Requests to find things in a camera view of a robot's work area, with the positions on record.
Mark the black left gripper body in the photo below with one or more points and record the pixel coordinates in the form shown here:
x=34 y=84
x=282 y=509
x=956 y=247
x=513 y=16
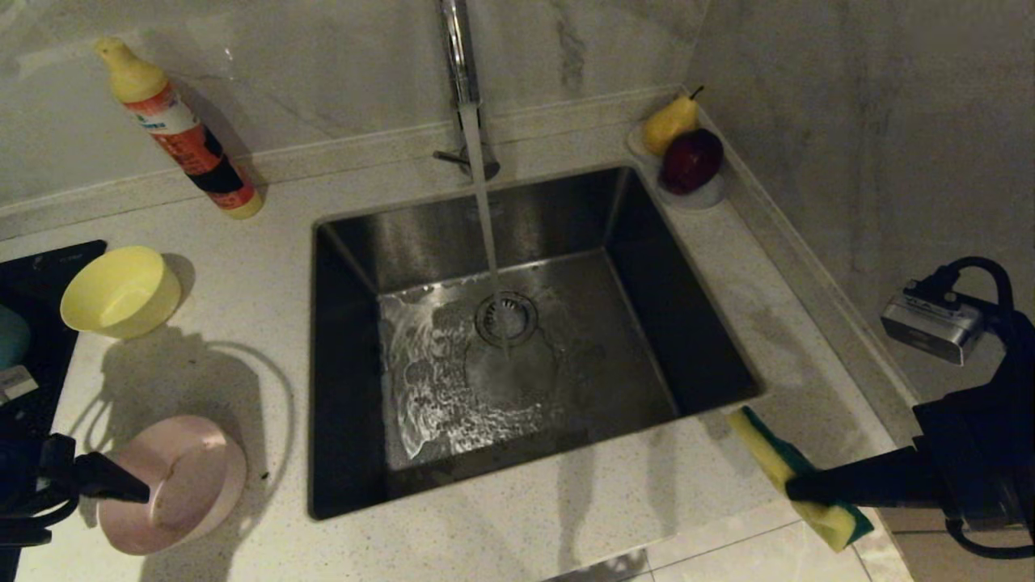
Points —
x=32 y=477

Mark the stainless steel sink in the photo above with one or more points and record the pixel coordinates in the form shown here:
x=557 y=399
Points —
x=614 y=323

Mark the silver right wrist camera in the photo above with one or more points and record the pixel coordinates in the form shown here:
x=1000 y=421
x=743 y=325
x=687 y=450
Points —
x=930 y=323

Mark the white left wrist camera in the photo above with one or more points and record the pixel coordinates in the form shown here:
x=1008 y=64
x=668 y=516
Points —
x=16 y=384

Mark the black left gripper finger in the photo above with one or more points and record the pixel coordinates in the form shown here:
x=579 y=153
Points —
x=109 y=481

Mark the green and yellow sponge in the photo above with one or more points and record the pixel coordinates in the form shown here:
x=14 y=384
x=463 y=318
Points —
x=768 y=449

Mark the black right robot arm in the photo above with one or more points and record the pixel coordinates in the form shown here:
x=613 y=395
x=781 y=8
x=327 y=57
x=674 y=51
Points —
x=1020 y=347

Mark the small white dish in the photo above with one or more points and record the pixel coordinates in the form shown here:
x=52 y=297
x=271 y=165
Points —
x=702 y=202

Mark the yellow pear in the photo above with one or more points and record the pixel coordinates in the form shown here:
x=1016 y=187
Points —
x=668 y=125

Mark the black induction cooktop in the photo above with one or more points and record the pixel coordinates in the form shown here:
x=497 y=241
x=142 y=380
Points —
x=40 y=275

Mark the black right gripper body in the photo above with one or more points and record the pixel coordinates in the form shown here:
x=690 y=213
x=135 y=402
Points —
x=986 y=453

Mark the running water stream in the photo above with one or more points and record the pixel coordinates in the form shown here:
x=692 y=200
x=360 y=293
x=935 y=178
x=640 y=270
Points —
x=485 y=210

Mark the pink plastic bowl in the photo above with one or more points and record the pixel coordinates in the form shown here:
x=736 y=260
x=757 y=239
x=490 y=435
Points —
x=194 y=477

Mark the metal sink drain strainer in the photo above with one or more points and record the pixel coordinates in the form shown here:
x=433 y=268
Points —
x=521 y=311

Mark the dark red apple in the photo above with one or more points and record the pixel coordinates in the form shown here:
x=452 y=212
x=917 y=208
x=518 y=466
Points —
x=691 y=162

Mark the orange dish soap bottle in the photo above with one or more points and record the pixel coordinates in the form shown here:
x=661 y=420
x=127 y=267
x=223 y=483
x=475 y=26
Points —
x=186 y=133

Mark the beige wooden cabinet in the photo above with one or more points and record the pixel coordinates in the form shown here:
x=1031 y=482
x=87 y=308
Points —
x=970 y=558

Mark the chrome faucet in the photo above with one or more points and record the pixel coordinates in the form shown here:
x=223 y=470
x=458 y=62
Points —
x=458 y=56

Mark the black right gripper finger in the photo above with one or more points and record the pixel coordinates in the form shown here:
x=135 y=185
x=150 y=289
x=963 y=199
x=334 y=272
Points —
x=865 y=485

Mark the blue plastic bowl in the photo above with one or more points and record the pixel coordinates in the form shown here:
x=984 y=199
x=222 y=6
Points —
x=12 y=339

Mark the yellow plastic bowl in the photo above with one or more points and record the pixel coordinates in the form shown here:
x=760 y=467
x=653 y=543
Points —
x=121 y=295

